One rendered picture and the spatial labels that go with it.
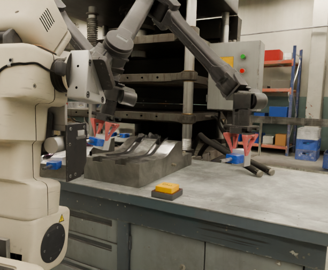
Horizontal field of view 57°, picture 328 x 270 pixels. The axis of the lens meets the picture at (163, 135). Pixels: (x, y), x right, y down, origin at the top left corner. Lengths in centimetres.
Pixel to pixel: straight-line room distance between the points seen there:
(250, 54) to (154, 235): 116
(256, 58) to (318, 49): 564
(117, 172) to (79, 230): 32
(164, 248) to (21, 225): 50
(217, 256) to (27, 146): 66
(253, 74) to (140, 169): 98
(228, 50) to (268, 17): 632
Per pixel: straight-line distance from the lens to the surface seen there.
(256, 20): 826
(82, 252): 137
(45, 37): 85
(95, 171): 122
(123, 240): 119
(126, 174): 113
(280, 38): 796
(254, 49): 184
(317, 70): 737
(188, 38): 111
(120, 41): 85
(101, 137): 119
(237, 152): 105
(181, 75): 180
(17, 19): 83
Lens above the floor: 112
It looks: 6 degrees down
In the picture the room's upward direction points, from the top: 2 degrees clockwise
